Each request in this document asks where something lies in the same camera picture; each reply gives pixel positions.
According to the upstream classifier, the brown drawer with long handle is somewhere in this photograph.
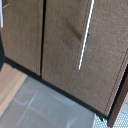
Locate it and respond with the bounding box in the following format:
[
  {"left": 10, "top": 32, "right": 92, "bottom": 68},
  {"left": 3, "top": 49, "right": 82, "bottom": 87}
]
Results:
[{"left": 41, "top": 0, "right": 128, "bottom": 116}]

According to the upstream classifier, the long silver drawer handle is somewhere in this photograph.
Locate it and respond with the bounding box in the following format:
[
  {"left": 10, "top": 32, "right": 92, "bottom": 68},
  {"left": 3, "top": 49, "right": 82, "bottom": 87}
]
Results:
[{"left": 77, "top": 0, "right": 96, "bottom": 71}]

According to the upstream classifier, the dark brown drawer cabinet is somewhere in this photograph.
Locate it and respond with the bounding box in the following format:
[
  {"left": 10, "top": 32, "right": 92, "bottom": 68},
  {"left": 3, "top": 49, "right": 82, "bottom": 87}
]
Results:
[{"left": 0, "top": 29, "right": 128, "bottom": 128}]

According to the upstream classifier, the brown drawer with short handle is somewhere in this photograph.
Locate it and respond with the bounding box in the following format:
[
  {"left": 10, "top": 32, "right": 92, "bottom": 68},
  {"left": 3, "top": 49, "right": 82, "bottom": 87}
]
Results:
[{"left": 0, "top": 0, "right": 45, "bottom": 76}]

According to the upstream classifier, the short silver drawer handle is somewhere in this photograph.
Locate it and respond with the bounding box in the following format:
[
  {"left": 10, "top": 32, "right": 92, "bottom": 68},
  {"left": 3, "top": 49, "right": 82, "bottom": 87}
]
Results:
[{"left": 0, "top": 0, "right": 5, "bottom": 30}]

